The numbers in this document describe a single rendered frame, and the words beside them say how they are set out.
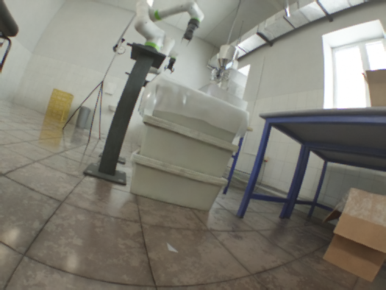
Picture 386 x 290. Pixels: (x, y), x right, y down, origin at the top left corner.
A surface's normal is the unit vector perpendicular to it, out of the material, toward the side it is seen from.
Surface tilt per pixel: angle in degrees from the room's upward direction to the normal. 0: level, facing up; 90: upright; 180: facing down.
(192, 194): 96
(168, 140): 96
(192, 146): 96
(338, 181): 90
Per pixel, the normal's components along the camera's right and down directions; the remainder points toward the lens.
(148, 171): 0.20, 0.14
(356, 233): -0.69, -0.63
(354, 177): -0.88, -0.29
